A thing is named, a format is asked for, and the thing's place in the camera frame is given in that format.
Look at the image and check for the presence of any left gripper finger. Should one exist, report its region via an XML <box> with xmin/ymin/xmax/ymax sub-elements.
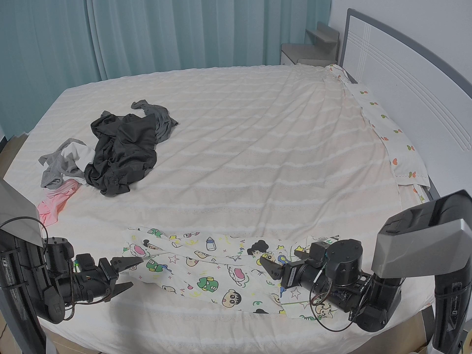
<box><xmin>108</xmin><ymin>281</ymin><xmax>134</xmax><ymax>303</ymax></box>
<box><xmin>111</xmin><ymin>257</ymin><xmax>144</xmax><ymax>272</ymax></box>

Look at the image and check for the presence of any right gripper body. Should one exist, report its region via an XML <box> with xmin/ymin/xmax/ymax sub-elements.
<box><xmin>282</xmin><ymin>262</ymin><xmax>330</xmax><ymax>294</ymax></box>

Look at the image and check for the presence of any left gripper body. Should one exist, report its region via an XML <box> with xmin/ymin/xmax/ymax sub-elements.
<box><xmin>75</xmin><ymin>258</ymin><xmax>118</xmax><ymax>303</ymax></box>

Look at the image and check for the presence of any white printed pyjama top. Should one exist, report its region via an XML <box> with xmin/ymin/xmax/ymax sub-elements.
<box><xmin>122</xmin><ymin>227</ymin><xmax>341</xmax><ymax>322</ymax></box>

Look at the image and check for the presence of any pink garment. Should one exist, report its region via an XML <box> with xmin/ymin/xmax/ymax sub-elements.
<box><xmin>37</xmin><ymin>181</ymin><xmax>80</xmax><ymax>228</ymax></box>

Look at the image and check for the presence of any black garment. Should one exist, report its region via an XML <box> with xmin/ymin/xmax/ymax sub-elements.
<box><xmin>84</xmin><ymin>113</ymin><xmax>158</xmax><ymax>197</ymax></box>

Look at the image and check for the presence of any white garment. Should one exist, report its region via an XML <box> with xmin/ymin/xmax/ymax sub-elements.
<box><xmin>61</xmin><ymin>142</ymin><xmax>97</xmax><ymax>183</ymax></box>

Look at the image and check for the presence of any bed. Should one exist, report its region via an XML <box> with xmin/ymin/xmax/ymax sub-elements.
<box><xmin>0</xmin><ymin>8</ymin><xmax>472</xmax><ymax>354</ymax></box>

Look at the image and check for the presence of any dark grey garment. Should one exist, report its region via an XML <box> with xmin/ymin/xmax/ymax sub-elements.
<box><xmin>131</xmin><ymin>101</ymin><xmax>180</xmax><ymax>141</ymax></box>

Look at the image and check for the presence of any white printed pillow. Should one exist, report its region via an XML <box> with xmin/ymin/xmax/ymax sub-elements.
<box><xmin>324</xmin><ymin>64</ymin><xmax>431</xmax><ymax>188</ymax></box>

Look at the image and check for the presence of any grey bedside table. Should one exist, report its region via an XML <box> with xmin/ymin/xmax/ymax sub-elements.
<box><xmin>280</xmin><ymin>21</ymin><xmax>340</xmax><ymax>65</ymax></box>

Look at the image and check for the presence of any blue-green curtain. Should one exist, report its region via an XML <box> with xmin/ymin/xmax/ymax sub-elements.
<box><xmin>0</xmin><ymin>0</ymin><xmax>332</xmax><ymax>135</ymax></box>

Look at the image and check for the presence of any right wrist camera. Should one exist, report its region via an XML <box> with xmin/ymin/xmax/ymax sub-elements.
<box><xmin>309</xmin><ymin>241</ymin><xmax>329</xmax><ymax>263</ymax></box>

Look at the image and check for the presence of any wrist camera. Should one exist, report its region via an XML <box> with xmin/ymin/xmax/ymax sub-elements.
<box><xmin>74</xmin><ymin>253</ymin><xmax>96</xmax><ymax>272</ymax></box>
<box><xmin>309</xmin><ymin>241</ymin><xmax>329</xmax><ymax>263</ymax></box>

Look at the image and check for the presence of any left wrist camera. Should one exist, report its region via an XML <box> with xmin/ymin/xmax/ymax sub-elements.
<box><xmin>74</xmin><ymin>253</ymin><xmax>96</xmax><ymax>272</ymax></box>

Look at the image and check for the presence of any black cable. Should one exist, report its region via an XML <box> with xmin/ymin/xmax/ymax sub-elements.
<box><xmin>0</xmin><ymin>216</ymin><xmax>49</xmax><ymax>250</ymax></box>
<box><xmin>309</xmin><ymin>282</ymin><xmax>354</xmax><ymax>333</ymax></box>

